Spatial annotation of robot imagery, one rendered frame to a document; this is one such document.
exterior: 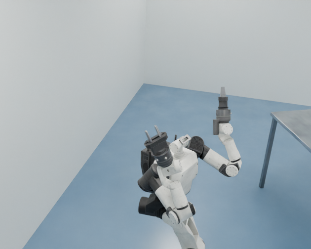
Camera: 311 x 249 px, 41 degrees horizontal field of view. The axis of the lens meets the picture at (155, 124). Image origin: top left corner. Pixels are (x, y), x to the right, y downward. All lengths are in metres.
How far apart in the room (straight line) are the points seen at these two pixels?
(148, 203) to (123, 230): 1.29
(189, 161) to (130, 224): 1.65
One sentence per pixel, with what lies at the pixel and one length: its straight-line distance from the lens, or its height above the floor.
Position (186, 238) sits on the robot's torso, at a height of 0.74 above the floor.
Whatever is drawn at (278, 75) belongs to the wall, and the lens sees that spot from 6.66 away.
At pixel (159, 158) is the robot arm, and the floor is 1.54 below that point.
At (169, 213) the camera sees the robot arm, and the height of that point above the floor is 1.22.
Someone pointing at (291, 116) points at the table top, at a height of 0.89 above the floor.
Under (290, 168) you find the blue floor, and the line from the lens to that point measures 5.12.
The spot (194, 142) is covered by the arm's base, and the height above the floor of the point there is 1.34.
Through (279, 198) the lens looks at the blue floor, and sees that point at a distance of 4.57.
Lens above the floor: 2.64
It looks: 28 degrees down
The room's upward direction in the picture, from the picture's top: 3 degrees clockwise
